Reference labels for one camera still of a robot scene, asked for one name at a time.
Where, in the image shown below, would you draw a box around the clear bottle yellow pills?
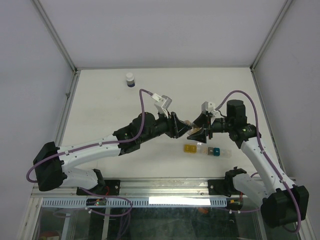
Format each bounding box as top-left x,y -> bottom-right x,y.
184,120 -> 201,135

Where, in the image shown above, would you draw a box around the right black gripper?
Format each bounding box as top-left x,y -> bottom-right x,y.
186,112 -> 233,143

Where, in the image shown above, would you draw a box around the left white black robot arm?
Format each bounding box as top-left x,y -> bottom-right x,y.
33,112 -> 191,195

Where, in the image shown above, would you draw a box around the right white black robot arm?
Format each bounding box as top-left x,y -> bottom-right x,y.
188,99 -> 309,233

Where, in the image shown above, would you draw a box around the white cap blue pill bottle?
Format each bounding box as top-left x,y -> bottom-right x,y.
125,72 -> 136,88

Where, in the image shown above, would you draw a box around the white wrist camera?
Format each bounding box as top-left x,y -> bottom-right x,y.
151,93 -> 172,119
201,101 -> 217,118

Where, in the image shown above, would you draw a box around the white slotted cable duct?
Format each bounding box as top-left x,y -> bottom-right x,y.
41,196 -> 227,209

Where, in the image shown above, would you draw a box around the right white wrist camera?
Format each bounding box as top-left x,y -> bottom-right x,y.
201,101 -> 217,118

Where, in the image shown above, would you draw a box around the aluminium mounting rail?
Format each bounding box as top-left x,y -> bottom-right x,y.
32,177 -> 263,199

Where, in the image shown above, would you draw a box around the right aluminium frame post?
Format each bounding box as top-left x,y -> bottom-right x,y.
249,0 -> 295,71

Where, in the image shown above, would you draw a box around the aluminium frame post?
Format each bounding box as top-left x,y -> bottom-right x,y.
31,0 -> 77,73
249,0 -> 295,71

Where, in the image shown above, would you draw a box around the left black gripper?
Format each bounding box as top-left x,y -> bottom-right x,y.
139,108 -> 192,144

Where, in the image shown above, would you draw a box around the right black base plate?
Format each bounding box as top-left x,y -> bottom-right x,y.
207,178 -> 252,197

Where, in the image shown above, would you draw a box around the left aluminium frame post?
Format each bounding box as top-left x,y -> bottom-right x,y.
31,0 -> 77,73

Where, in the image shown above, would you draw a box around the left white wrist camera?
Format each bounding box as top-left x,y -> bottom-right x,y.
151,93 -> 172,119

